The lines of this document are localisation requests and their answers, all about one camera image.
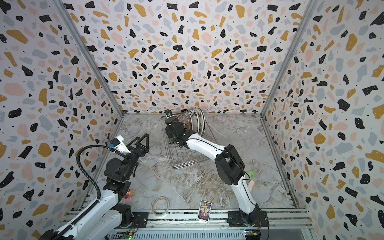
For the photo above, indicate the green ball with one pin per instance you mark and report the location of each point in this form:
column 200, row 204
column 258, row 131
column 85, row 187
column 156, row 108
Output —
column 251, row 175

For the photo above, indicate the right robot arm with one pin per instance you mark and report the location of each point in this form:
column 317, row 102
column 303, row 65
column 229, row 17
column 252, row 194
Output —
column 229, row 164

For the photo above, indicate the black white striped plate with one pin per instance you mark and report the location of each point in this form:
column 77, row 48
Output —
column 195, row 114

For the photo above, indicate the pink toy figure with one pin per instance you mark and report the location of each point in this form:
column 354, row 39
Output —
column 129, row 195

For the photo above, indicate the pink eraser block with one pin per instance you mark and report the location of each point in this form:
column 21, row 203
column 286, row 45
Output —
column 251, row 185

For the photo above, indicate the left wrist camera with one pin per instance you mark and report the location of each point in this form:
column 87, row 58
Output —
column 117, row 144

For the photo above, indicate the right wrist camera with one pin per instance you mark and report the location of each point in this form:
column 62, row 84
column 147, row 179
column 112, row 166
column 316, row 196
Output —
column 169, row 114

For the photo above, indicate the orange sunburst plate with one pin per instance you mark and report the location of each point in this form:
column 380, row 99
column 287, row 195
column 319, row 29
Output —
column 191, row 120
column 186, row 113
column 186, row 123
column 180, row 120

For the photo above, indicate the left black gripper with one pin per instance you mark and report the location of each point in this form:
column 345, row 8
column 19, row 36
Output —
column 141, row 152

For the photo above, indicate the watermelon pattern plate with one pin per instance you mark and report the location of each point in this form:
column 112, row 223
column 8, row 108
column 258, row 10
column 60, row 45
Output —
column 202, row 121

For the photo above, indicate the orange sunburst plate front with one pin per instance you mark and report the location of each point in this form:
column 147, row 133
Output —
column 180, row 120

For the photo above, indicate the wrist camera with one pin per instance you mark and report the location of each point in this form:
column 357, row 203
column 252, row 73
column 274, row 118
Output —
column 169, row 114
column 117, row 144

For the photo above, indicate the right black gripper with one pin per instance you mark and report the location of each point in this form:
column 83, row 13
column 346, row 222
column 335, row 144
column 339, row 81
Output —
column 173, row 127

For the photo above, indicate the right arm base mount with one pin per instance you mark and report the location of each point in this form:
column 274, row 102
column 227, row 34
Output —
column 255, row 219

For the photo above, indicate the aluminium front rail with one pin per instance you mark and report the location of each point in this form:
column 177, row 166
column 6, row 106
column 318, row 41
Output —
column 224, row 224

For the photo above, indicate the wire dish rack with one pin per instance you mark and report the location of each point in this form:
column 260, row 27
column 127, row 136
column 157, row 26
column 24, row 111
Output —
column 178, row 153

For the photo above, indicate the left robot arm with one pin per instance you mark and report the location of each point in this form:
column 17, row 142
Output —
column 106, row 212

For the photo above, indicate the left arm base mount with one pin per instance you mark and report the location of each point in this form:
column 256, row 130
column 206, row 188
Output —
column 134, row 220

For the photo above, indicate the purple card box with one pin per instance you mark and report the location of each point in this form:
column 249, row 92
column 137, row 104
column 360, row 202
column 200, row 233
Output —
column 204, row 211

